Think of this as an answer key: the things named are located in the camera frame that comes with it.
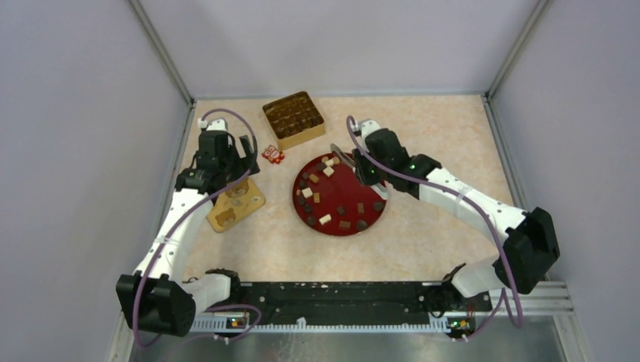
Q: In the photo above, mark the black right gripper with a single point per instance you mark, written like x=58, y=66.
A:
x=360, y=161

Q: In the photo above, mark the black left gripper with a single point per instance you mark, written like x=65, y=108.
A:
x=243, y=163

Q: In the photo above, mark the silver metal tongs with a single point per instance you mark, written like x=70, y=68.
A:
x=348, y=160

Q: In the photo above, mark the gold bear tin lid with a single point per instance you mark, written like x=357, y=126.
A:
x=235, y=205

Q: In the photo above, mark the red round tray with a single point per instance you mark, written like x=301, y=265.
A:
x=341, y=189

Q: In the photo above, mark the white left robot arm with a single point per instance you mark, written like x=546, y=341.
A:
x=156, y=298

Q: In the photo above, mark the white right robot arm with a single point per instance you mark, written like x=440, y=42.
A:
x=525, y=240

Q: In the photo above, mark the dark heart chocolate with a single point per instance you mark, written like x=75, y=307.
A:
x=378, y=206

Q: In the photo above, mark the gold chocolate box tin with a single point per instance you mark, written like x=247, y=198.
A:
x=294, y=120

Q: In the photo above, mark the red owl toy block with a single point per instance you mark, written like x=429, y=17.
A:
x=273, y=155

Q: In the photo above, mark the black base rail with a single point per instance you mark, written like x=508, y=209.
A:
x=352, y=303

